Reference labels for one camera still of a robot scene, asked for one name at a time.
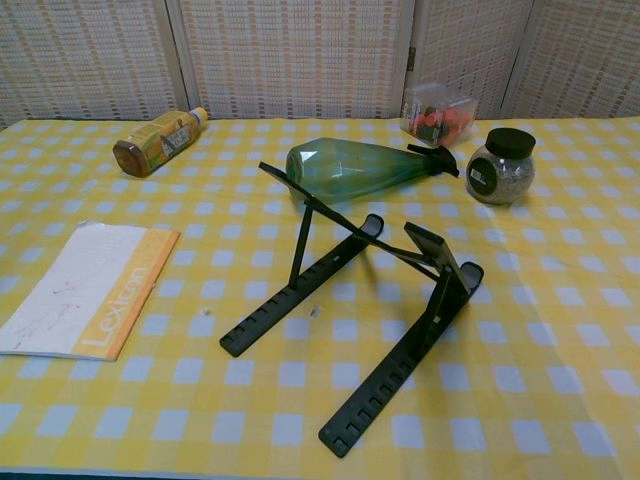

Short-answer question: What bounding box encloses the yellow white checkered tablecloth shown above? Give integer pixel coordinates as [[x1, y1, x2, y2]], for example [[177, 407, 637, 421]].
[[0, 117, 640, 480]]

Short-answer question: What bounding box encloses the black folding stand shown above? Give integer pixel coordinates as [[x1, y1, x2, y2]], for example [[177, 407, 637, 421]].
[[218, 160, 485, 457]]

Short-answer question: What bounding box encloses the woven folding room screen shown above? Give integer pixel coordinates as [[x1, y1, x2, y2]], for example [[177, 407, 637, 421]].
[[0, 0, 640, 132]]

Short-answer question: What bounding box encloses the clear box with red clips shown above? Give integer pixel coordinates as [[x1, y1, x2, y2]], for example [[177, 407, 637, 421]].
[[400, 83, 477, 149]]

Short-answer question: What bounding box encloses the green plastic spray bottle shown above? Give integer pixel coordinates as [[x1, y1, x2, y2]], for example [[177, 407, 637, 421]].
[[285, 136, 460, 205]]

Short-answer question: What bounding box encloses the glass jar with black lid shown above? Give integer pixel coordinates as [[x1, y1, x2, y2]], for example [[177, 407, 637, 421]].
[[465, 127, 537, 206]]

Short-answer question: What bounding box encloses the amber tea bottle yellow label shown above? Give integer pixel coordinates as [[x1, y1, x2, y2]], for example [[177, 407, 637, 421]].
[[111, 106, 209, 178]]

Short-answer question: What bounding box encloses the white yellow Lexicon notebook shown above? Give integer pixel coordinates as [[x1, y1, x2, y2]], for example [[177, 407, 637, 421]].
[[0, 222, 181, 362]]

